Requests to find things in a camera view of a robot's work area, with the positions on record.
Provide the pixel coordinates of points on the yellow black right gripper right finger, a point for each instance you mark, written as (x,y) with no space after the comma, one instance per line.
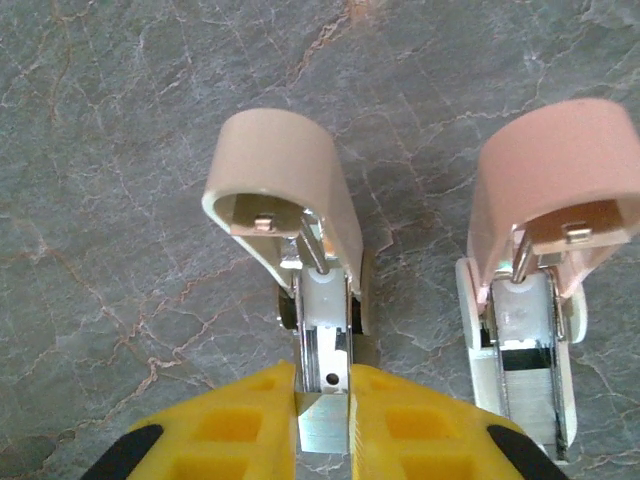
(425,440)

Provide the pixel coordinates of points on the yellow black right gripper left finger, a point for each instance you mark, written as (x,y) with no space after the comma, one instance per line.
(225,440)

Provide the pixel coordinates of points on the silver staple strip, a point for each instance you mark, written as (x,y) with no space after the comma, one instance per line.
(322,425)
(530,400)

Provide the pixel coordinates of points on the pink mini stapler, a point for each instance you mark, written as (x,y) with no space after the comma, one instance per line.
(550,155)

